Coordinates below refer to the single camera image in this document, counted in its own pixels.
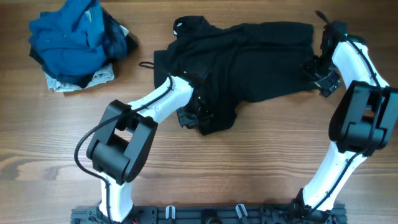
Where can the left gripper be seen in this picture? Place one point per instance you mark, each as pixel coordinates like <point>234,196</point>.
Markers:
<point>193,121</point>

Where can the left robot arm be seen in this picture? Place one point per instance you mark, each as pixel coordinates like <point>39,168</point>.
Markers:
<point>121,142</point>

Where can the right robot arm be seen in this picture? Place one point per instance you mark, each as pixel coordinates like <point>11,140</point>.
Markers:
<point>362,124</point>

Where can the black polo shirt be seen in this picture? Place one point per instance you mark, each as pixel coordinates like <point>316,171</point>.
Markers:
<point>246,62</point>

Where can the blue shirt on pile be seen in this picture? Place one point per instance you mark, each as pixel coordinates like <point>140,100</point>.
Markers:
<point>70,40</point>

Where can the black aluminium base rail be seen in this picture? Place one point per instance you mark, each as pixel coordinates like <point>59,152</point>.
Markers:
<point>266,214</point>

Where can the white garment in pile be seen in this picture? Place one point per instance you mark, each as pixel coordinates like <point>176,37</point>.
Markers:
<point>121,46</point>

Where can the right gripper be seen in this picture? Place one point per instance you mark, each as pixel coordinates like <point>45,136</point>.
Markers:
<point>326,86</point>

